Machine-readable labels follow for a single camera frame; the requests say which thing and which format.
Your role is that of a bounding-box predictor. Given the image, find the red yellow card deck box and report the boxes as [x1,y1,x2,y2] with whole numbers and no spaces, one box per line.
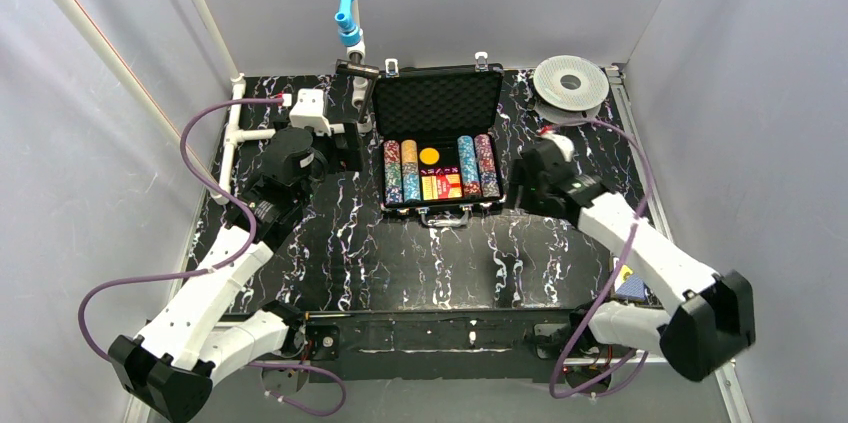
[421,173,463,201]

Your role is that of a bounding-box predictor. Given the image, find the blue card deck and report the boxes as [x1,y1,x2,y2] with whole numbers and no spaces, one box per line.
[612,265,648,303]

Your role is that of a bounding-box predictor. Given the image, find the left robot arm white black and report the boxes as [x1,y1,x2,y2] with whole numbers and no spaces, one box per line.
[108,122,363,422]

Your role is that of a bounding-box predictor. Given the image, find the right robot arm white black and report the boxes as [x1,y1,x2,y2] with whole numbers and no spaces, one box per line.
[506,137,757,382]

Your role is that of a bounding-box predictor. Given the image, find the chip row far left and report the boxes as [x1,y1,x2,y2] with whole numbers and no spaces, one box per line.
[383,140,403,205]

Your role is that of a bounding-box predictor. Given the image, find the chip row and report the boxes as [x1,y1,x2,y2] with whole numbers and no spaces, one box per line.
[383,140,403,205]
[457,135,482,198]
[474,134,501,198]
[401,139,421,202]

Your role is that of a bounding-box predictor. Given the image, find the chip row far right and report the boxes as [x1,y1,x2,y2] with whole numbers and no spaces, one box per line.
[474,134,501,198]

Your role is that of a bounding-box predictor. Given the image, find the red dice in case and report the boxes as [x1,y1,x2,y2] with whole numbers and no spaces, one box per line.
[420,166,460,177]

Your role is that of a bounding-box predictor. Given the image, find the yellow round chip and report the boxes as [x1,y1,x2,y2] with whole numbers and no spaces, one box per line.
[419,147,440,166]

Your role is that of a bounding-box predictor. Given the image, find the metal pole with clamp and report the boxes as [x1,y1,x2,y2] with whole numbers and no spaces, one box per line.
[337,28,379,119]

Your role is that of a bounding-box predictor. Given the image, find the black poker chip case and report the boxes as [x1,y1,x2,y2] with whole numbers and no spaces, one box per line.
[372,51,505,228]

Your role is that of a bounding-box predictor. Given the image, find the grey filament spool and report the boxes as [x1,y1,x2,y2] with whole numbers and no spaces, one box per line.
[531,55,610,126]

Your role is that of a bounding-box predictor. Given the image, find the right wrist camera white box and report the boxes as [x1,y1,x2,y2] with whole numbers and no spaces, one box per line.
[543,132,575,163]

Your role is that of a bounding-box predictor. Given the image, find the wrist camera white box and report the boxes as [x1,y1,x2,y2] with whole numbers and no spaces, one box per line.
[543,132,575,163]
[288,88,332,136]

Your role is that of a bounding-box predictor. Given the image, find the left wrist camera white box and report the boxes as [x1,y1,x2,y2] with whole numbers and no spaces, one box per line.
[288,88,332,136]

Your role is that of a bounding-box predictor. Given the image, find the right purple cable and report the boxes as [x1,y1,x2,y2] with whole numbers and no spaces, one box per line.
[539,117,657,400]

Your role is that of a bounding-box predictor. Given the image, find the purple cable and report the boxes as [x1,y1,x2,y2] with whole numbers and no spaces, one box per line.
[78,96,347,418]
[539,117,657,400]

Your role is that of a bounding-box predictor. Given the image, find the white PVC pipe frame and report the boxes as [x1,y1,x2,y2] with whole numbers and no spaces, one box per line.
[6,0,374,207]

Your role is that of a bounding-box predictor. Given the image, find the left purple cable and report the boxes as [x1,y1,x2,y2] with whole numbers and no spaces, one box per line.
[78,96,347,418]

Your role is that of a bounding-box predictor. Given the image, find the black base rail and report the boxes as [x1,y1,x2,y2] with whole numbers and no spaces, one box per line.
[283,309,573,383]

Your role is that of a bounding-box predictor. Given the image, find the aluminium rail frame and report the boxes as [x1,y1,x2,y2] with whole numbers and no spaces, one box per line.
[563,64,753,423]

